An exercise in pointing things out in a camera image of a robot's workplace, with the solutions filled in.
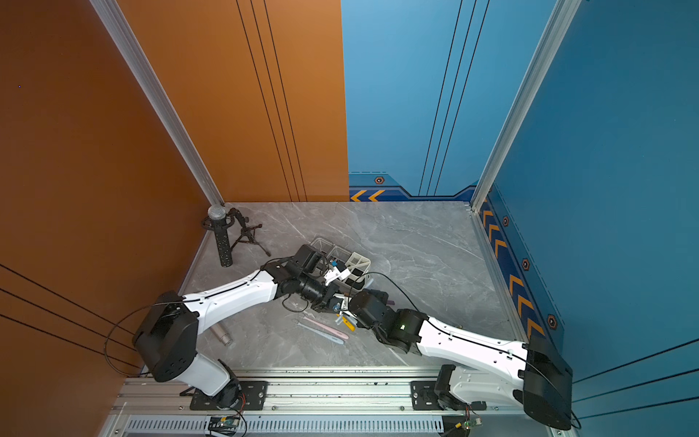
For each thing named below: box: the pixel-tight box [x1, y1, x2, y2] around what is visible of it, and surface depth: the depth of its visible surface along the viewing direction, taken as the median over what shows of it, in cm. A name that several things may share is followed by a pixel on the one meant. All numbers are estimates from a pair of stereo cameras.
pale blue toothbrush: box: [296, 322, 345, 346], surface depth 86 cm
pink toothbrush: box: [303, 315, 350, 340], surface depth 86 cm
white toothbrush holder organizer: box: [310, 236, 372, 292], surface depth 91 cm
